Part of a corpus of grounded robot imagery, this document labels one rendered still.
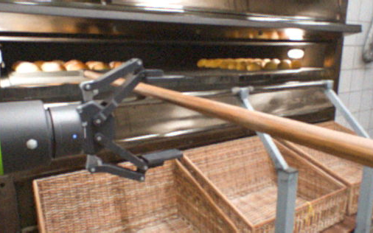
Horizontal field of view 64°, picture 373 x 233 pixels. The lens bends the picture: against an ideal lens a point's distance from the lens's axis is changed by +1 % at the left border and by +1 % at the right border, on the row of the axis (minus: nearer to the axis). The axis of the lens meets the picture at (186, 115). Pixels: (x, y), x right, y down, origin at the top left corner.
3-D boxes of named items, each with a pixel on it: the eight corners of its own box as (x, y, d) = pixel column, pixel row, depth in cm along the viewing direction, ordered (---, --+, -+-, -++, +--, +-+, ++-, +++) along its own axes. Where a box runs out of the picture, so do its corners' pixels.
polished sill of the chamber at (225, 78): (1, 97, 101) (0, 85, 100) (324, 74, 193) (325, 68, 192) (2, 99, 96) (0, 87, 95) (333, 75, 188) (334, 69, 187)
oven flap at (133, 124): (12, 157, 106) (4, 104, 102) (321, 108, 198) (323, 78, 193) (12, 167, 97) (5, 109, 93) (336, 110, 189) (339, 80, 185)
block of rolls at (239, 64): (194, 66, 221) (194, 59, 220) (242, 65, 246) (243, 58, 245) (253, 71, 171) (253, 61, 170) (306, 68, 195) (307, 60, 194)
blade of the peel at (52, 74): (136, 73, 153) (136, 68, 153) (15, 78, 125) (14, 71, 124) (113, 69, 183) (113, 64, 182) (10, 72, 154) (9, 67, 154)
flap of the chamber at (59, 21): (-9, 11, 79) (-6, 30, 96) (362, 32, 170) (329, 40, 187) (-10, 1, 78) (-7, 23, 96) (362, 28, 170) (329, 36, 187)
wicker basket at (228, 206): (177, 206, 139) (176, 150, 133) (262, 179, 168) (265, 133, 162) (251, 270, 99) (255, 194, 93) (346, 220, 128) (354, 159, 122)
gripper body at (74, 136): (42, 99, 44) (104, 94, 48) (47, 154, 45) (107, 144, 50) (49, 107, 37) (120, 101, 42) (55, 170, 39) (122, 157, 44)
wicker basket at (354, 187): (267, 177, 171) (270, 131, 165) (328, 159, 199) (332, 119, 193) (349, 217, 130) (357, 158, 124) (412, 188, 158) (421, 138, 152)
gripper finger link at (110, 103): (91, 122, 46) (85, 116, 46) (140, 73, 49) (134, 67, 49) (99, 127, 43) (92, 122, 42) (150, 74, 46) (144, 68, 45)
